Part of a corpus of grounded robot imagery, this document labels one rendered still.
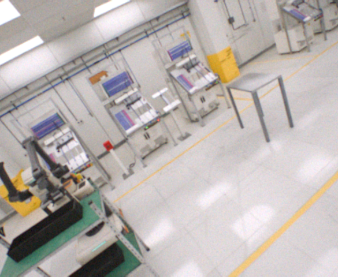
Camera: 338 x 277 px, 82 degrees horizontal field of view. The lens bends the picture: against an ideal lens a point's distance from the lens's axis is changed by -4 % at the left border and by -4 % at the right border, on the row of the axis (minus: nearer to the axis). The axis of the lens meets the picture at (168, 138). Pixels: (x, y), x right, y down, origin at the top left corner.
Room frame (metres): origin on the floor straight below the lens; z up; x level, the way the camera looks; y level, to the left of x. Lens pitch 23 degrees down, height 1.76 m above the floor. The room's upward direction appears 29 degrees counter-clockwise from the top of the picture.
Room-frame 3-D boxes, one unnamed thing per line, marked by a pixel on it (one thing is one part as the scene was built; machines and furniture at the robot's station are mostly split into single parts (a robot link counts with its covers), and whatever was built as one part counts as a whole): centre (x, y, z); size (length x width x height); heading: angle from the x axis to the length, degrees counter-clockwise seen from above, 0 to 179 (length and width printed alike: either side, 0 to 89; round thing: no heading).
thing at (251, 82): (2.65, -1.40, 0.40); 0.70 x 0.45 x 0.80; 2
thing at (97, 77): (4.32, 0.52, 1.82); 0.68 x 0.30 x 0.20; 103
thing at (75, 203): (1.36, 1.18, 1.01); 0.57 x 0.17 x 0.11; 103
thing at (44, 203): (1.83, 1.29, 0.99); 0.28 x 0.16 x 0.22; 103
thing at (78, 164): (3.66, 1.79, 0.66); 1.01 x 0.73 x 1.31; 13
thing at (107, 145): (3.54, 1.03, 0.39); 0.24 x 0.24 x 0.78; 13
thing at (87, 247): (2.11, 1.35, 0.16); 0.67 x 0.64 x 0.25; 13
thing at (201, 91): (4.32, -1.03, 0.65); 1.01 x 0.73 x 1.29; 13
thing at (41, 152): (1.80, 1.06, 1.42); 0.14 x 0.10 x 0.45; 13
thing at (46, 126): (3.85, 1.85, 0.95); 1.35 x 0.82 x 1.90; 13
